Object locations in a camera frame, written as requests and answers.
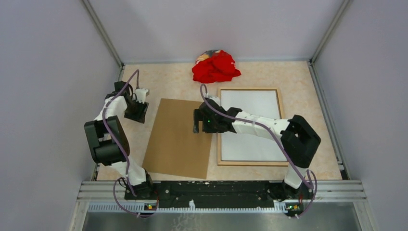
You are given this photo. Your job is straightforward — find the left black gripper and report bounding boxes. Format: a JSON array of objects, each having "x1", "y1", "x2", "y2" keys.
[{"x1": 124, "y1": 97, "x2": 149, "y2": 123}]

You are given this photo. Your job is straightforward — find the brown cardboard backing board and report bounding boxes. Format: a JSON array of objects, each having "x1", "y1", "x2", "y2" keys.
[{"x1": 142, "y1": 98, "x2": 212, "y2": 179}]

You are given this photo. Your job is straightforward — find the printed photo sheet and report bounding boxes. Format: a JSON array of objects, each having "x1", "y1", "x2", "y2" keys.
[{"x1": 220, "y1": 90, "x2": 287, "y2": 162}]

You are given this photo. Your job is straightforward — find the wooden picture frame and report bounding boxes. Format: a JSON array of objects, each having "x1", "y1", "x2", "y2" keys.
[{"x1": 217, "y1": 88, "x2": 289, "y2": 167}]

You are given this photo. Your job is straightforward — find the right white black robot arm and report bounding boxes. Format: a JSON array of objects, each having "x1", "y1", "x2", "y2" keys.
[{"x1": 193, "y1": 98, "x2": 321, "y2": 201}]

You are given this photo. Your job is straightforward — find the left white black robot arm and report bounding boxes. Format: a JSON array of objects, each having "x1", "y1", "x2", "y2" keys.
[{"x1": 84, "y1": 81, "x2": 154, "y2": 199}]

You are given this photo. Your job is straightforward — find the red crumpled cloth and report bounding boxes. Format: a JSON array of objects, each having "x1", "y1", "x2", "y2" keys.
[{"x1": 191, "y1": 50, "x2": 241, "y2": 84}]

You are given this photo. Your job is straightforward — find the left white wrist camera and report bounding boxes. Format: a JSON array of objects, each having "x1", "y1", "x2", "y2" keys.
[{"x1": 134, "y1": 88, "x2": 150, "y2": 103}]

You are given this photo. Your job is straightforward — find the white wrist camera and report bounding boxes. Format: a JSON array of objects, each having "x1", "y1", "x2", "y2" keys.
[
  {"x1": 134, "y1": 88, "x2": 150, "y2": 103},
  {"x1": 207, "y1": 96, "x2": 221, "y2": 106}
]

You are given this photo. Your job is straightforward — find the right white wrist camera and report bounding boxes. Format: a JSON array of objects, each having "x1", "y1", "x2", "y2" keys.
[{"x1": 207, "y1": 96, "x2": 221, "y2": 106}]

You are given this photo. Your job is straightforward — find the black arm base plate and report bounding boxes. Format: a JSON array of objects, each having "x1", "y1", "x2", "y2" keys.
[{"x1": 124, "y1": 180, "x2": 312, "y2": 209}]

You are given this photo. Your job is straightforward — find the aluminium front rail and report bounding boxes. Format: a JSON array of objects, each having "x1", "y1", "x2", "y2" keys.
[{"x1": 77, "y1": 180, "x2": 367, "y2": 214}]

